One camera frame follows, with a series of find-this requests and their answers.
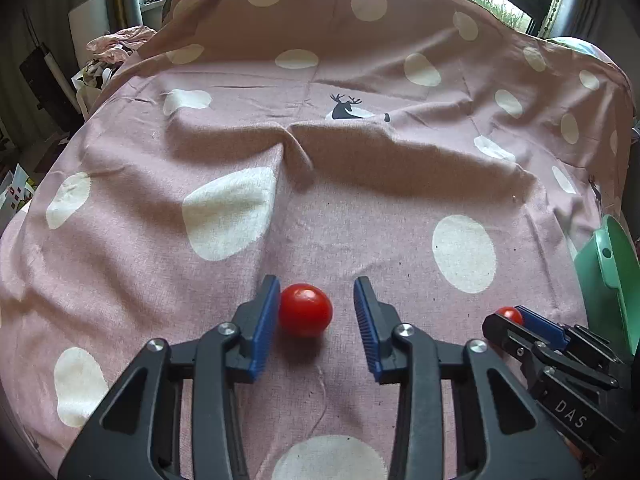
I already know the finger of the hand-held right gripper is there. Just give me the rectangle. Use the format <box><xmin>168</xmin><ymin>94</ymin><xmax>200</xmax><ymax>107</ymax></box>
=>
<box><xmin>482</xmin><ymin>312</ymin><xmax>553</xmax><ymax>378</ymax></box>
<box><xmin>517</xmin><ymin>305</ymin><xmax>575</xmax><ymax>353</ymax></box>

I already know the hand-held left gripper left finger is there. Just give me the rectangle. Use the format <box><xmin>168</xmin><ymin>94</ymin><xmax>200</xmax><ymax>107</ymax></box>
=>
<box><xmin>57</xmin><ymin>274</ymin><xmax>282</xmax><ymax>480</ymax></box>

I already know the green plastic basin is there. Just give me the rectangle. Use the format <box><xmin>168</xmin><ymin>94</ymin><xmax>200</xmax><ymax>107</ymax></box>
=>
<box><xmin>574</xmin><ymin>214</ymin><xmax>640</xmax><ymax>361</ymax></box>

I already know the pale cloth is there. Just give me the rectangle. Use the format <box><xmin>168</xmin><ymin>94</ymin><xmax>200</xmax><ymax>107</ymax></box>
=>
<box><xmin>547</xmin><ymin>36</ymin><xmax>608</xmax><ymax>58</ymax></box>

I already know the white board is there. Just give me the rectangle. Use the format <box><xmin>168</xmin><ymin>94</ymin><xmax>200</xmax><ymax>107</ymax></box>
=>
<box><xmin>67</xmin><ymin>0</ymin><xmax>111</xmax><ymax>66</ymax></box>

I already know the paper bag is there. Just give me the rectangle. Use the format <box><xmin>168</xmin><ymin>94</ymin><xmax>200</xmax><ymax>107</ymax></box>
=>
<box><xmin>0</xmin><ymin>162</ymin><xmax>41</xmax><ymax>221</ymax></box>

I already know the pink polka dot blanket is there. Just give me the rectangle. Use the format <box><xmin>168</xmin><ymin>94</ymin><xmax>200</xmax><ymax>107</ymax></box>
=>
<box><xmin>0</xmin><ymin>0</ymin><xmax>636</xmax><ymax>480</ymax></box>

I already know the black box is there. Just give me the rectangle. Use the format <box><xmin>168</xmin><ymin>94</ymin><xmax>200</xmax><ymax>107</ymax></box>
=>
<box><xmin>19</xmin><ymin>42</ymin><xmax>81</xmax><ymax>116</ymax></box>

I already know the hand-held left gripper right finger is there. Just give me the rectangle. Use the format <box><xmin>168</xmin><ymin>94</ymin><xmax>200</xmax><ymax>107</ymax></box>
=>
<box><xmin>353</xmin><ymin>276</ymin><xmax>586</xmax><ymax>480</ymax></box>

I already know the crumpled pink cloth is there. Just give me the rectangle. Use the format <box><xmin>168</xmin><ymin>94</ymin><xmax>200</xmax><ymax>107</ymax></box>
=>
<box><xmin>86</xmin><ymin>25</ymin><xmax>158</xmax><ymax>61</ymax></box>

